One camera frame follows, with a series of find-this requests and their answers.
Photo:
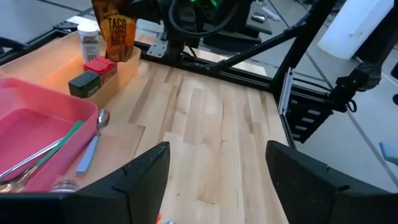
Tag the white-lidded spice jar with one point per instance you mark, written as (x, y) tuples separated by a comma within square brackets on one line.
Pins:
[(88, 46)]

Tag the silver aluminium bracket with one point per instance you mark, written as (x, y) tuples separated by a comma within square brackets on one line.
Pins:
[(285, 93)]

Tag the orange plastic bin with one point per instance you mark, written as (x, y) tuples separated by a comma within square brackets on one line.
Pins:
[(46, 68)]

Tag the white plastic container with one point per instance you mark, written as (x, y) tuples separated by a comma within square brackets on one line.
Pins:
[(354, 28)]

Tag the light blue object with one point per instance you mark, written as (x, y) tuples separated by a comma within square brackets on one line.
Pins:
[(390, 154)]

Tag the taco seasoning mix packet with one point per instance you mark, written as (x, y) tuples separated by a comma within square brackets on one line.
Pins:
[(119, 34)]

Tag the pink plastic bin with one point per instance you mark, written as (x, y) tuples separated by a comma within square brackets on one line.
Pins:
[(31, 124)]

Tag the red spice tin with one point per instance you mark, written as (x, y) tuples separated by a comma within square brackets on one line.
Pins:
[(99, 65)]

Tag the black equipment stand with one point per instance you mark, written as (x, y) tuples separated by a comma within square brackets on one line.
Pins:
[(357, 81)]

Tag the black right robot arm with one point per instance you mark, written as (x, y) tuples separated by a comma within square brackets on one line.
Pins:
[(186, 18)]

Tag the dark green spice tin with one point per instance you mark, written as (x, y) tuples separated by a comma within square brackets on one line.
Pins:
[(84, 84)]

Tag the plain steel spoon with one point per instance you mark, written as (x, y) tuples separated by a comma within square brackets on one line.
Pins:
[(31, 158)]

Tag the small saffron spice jar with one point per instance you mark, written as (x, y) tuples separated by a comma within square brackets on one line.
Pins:
[(63, 186)]

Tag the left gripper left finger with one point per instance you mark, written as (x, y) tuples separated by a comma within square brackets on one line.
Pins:
[(136, 193)]

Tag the black aluminium rig frame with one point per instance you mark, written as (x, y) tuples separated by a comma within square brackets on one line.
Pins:
[(242, 76)]

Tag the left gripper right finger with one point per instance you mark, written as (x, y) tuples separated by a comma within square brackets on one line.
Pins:
[(304, 199)]

